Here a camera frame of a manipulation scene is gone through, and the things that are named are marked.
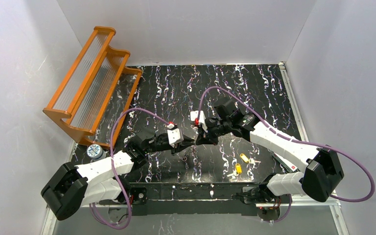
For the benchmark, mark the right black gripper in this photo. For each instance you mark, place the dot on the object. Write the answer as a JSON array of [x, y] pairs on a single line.
[[206, 133]]

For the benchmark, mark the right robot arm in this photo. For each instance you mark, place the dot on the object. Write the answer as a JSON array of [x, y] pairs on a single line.
[[318, 169]]

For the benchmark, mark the lower yellow tagged key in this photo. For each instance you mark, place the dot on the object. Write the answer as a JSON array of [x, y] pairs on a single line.
[[237, 171]]

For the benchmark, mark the upper yellow tagged key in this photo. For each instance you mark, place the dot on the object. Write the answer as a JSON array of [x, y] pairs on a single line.
[[248, 160]]

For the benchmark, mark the yellow tagged key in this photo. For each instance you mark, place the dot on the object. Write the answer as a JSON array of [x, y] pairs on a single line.
[[248, 160], [237, 171]]

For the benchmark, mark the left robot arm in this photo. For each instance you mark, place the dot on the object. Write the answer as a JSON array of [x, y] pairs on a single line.
[[73, 186]]

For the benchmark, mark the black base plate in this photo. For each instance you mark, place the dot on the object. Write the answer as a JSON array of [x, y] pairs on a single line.
[[200, 198]]

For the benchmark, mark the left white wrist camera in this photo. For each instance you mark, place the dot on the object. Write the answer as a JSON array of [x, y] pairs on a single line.
[[175, 135]]

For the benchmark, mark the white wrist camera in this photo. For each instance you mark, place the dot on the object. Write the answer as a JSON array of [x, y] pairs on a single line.
[[175, 135], [198, 119]]

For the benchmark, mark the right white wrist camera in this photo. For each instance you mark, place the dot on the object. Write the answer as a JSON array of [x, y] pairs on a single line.
[[198, 119]]

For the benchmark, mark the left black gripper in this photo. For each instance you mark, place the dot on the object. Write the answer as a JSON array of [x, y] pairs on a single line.
[[167, 145]]

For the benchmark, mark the white keyring holder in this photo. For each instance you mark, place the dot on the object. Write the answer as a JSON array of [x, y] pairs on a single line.
[[184, 157]]

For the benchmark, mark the orange wooden rack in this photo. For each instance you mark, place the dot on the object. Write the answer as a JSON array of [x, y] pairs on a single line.
[[81, 100]]

